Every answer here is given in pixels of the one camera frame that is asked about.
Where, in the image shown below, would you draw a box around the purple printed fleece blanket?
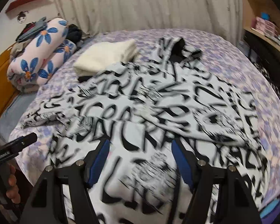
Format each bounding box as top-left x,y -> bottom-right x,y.
9,28 -> 280,224

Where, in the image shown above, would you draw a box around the black and white printed garment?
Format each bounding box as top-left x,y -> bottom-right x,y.
21,37 -> 271,224

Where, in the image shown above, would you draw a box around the dark crumpled clothes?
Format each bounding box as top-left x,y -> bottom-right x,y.
66,24 -> 91,47

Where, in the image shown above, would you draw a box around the orange wooden headboard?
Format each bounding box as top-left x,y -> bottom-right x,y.
0,43 -> 21,126

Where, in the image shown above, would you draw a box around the white storage box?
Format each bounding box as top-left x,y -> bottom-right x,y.
238,40 -> 257,59

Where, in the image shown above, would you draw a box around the grey blue bed sheet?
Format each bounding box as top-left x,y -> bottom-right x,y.
0,93 -> 40,136

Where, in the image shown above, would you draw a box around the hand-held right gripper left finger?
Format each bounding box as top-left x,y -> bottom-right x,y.
20,137 -> 111,224

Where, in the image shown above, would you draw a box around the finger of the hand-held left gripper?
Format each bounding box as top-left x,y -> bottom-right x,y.
0,133 -> 38,166

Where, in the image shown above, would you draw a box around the pile of mixed clothes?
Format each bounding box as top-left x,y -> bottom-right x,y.
9,16 -> 49,59

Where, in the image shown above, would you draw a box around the blue floral rolled quilt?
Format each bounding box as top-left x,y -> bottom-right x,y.
7,18 -> 77,85

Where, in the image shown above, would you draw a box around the white folded towel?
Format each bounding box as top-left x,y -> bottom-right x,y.
73,38 -> 140,77

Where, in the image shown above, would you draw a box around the white patterned curtain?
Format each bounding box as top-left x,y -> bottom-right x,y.
48,0 -> 244,42

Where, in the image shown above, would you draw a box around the person's left hand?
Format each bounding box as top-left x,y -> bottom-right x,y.
0,164 -> 21,206

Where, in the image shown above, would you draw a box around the pink boxes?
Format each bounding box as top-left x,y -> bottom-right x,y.
255,16 -> 277,34

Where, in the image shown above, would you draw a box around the light blue plastic stool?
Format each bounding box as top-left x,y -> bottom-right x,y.
259,197 -> 280,220

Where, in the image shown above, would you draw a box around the black clothes pile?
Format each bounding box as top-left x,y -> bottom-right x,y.
244,31 -> 280,103

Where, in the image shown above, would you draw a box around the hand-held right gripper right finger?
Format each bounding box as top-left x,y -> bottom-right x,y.
171,138 -> 263,224

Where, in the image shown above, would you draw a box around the purple plastic stool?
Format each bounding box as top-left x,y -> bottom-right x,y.
262,205 -> 280,224

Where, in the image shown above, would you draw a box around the cartoon face wall sticker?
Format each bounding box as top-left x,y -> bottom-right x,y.
17,10 -> 29,24

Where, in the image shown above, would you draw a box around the red wall shelf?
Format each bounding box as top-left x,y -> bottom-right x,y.
5,0 -> 53,13

